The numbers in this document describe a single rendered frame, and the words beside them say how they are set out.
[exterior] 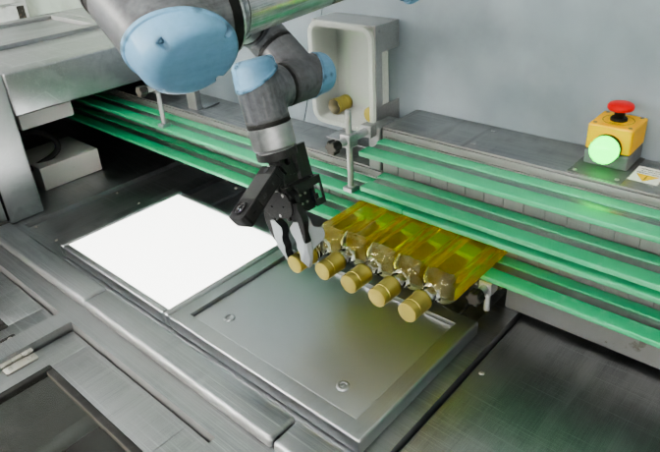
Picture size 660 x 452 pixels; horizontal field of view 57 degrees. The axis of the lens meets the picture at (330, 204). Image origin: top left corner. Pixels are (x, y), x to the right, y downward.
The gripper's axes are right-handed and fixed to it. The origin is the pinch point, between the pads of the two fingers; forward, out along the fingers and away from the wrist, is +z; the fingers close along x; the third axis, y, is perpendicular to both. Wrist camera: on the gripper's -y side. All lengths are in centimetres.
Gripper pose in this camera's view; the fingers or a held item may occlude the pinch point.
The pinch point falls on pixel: (297, 260)
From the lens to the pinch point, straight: 107.9
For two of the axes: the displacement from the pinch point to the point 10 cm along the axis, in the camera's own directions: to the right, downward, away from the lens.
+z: 2.4, 9.3, 2.8
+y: 6.7, -3.7, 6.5
